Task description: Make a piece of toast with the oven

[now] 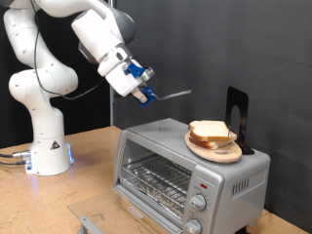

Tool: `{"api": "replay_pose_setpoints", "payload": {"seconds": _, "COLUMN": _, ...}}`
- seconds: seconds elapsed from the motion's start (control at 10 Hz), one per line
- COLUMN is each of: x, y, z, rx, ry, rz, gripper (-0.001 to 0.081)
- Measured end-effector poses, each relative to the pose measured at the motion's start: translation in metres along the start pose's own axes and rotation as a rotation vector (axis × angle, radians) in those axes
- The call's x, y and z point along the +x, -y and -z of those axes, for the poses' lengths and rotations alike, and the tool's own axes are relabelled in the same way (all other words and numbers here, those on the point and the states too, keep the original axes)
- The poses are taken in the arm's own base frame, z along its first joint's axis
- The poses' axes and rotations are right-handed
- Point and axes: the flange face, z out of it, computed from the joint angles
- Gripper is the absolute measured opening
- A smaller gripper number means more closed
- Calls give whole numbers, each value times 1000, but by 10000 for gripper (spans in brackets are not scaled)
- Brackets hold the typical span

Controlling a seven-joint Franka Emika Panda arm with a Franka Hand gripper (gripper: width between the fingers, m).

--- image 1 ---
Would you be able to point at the vertical metal pole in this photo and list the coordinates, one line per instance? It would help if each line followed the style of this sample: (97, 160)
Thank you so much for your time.
(112, 113)

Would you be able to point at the metal spatula with blue block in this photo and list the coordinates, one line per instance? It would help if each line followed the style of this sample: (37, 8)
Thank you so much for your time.
(150, 92)

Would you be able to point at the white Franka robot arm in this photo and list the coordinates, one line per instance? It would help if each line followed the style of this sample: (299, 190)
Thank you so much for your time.
(42, 130)

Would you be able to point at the thin metal pin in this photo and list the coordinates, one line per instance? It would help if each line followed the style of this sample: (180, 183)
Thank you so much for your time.
(228, 143)

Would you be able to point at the black metal bookend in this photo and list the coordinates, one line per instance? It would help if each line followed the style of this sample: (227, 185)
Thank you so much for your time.
(234, 97)

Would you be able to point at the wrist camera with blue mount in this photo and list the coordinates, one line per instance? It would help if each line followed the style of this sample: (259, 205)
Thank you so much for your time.
(135, 70)

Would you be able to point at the round wooden board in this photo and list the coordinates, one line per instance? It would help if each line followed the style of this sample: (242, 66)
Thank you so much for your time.
(214, 156)

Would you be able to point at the red oven indicator light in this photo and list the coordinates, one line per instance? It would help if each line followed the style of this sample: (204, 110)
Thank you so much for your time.
(203, 186)

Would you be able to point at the silver toaster oven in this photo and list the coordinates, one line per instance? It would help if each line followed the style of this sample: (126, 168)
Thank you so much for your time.
(247, 169)

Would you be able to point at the silver oven knob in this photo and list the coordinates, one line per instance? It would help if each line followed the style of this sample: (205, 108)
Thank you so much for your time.
(198, 202)
(193, 226)

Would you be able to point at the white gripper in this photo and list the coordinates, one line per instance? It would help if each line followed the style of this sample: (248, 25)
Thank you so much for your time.
(118, 81)

